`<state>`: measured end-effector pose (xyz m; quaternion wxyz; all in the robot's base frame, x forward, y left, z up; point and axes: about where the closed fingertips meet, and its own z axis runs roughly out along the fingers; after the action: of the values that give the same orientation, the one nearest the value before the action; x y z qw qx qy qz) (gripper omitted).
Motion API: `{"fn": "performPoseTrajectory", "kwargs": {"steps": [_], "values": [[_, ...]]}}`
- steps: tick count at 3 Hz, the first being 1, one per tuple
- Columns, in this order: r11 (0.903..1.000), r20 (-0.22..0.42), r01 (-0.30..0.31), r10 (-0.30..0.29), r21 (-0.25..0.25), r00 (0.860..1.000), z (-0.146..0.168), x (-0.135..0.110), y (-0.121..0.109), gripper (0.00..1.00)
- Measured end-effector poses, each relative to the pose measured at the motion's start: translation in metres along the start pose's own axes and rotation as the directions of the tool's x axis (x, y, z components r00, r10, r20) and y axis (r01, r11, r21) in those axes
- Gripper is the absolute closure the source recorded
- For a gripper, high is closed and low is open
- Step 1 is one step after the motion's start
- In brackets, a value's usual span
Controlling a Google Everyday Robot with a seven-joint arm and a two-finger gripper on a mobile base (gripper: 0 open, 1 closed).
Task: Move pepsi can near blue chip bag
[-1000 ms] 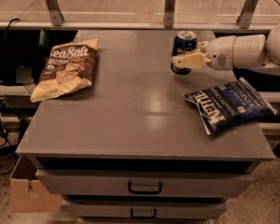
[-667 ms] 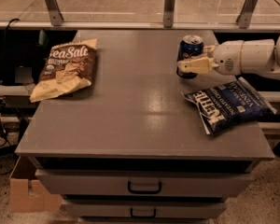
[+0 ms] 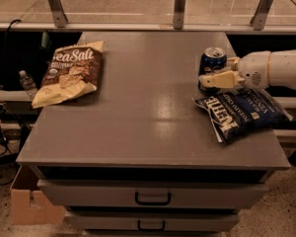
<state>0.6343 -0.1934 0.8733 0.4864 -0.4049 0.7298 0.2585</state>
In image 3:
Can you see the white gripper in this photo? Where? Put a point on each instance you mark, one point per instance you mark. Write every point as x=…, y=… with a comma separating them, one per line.
x=255, y=69

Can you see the blue pepsi can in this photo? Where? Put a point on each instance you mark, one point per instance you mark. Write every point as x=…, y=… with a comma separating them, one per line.
x=212, y=59

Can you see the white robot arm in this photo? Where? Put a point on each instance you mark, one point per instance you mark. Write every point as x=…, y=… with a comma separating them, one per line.
x=281, y=70

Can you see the blue kettle chip bag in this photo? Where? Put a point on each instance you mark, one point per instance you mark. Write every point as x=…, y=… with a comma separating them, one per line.
x=241, y=111

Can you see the brown sea salt chip bag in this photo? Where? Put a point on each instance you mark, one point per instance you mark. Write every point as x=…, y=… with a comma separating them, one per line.
x=74, y=71

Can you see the grey drawer cabinet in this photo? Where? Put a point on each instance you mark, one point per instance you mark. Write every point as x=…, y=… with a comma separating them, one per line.
x=142, y=125

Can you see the upper grey drawer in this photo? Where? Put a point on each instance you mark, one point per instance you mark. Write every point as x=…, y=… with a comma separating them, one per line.
x=152, y=194

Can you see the grey drawer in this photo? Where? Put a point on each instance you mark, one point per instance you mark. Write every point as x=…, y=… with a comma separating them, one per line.
x=146, y=221
x=152, y=194

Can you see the clear plastic water bottle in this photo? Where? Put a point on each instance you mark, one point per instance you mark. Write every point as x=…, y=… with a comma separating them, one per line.
x=28, y=83

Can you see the lower grey drawer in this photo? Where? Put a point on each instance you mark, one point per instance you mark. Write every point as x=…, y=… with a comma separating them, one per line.
x=146, y=221

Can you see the cardboard box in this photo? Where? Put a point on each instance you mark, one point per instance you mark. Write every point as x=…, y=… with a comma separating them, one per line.
x=29, y=206

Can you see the right metal bracket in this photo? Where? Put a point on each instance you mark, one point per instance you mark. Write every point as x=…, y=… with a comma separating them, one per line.
x=258, y=21

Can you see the metal bracket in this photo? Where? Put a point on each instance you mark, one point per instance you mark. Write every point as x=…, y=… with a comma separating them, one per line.
x=179, y=14
x=58, y=15
x=258, y=21

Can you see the middle metal bracket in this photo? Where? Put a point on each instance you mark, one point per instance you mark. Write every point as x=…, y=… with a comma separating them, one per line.
x=179, y=14

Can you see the left metal bracket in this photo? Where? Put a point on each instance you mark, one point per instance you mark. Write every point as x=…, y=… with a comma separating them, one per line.
x=58, y=15

